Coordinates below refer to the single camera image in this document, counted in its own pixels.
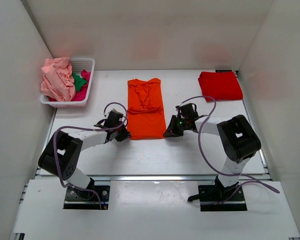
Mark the pink t shirt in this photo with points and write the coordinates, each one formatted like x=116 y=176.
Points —
x=58 y=82

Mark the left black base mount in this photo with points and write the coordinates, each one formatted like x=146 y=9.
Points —
x=75 y=199

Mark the black bracket at wall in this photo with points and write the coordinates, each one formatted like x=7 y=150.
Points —
x=223 y=70

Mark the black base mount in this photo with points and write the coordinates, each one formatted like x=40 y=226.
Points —
x=75 y=199
x=217 y=198

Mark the orange t shirt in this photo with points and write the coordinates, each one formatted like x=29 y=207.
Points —
x=145 y=112

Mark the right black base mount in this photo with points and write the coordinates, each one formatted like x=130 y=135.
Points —
x=217 y=198

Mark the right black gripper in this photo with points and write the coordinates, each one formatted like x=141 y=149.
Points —
x=172 y=131

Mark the folded red t shirt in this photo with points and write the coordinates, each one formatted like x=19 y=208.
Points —
x=221 y=86

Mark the green t shirt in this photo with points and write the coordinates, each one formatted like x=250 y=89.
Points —
x=79 y=82

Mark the white plastic basket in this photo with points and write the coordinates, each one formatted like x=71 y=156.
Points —
x=78 y=65

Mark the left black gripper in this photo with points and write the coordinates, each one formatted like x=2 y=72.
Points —
x=124 y=136

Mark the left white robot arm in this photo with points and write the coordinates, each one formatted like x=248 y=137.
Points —
x=61 y=155

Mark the magenta t shirt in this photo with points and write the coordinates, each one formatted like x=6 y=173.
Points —
x=81 y=95

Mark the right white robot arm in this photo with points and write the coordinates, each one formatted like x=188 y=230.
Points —
x=239 y=140

